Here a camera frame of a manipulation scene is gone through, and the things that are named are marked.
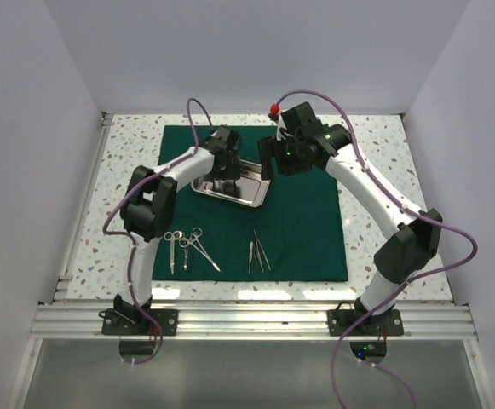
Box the long steel curved forceps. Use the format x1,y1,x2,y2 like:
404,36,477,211
189,227,221,273

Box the dark green surgical cloth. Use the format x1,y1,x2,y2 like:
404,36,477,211
149,124,350,283

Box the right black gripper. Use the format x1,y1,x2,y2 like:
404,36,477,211
258,133,313,181

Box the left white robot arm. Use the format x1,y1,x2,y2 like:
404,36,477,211
112,126,242,335

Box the steel surgical scissors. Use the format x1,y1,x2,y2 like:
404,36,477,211
164,230,184,275

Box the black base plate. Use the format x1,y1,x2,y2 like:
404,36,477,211
326,300,406,338
98,308,179,337

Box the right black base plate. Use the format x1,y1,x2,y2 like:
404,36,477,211
326,300,406,338

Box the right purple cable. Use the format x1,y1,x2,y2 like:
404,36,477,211
268,89,479,409

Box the aluminium rail frame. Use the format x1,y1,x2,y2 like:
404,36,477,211
9,112,495,408

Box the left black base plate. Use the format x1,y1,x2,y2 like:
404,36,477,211
98,308,179,337

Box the stainless steel instrument tray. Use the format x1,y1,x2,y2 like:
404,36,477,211
191,159,271,208

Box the steel tweezers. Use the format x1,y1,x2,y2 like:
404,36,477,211
253,230,271,271
248,240,255,274

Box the small steel hemostat clamp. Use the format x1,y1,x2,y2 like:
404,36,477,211
179,238,190,270

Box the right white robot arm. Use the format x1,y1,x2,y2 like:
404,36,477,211
257,102,442,335

